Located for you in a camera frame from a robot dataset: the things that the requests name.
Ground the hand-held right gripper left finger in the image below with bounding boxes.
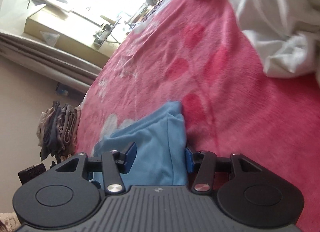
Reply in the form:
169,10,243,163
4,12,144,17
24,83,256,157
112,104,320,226
55,142,137,194

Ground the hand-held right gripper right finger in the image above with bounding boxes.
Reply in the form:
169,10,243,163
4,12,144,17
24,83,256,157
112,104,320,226
185,147,263,192

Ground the light blue shirt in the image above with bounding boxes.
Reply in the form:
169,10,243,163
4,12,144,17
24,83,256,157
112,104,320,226
92,100,190,190

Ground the stack of folded clothes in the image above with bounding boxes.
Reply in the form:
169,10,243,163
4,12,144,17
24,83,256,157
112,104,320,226
36,100,82,162

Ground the pink floral blanket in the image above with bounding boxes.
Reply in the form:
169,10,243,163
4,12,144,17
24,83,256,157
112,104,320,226
74,0,320,232

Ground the blue box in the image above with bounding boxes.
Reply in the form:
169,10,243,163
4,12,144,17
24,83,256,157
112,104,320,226
55,83,70,97

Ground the grey curtain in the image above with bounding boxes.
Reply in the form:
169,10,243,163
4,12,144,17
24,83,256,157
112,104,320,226
0,32,103,94

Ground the folding table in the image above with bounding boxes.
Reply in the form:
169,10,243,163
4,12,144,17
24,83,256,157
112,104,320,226
92,17,131,48

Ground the white crumpled garment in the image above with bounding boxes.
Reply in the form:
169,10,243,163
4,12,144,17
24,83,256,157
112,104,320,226
221,0,320,79

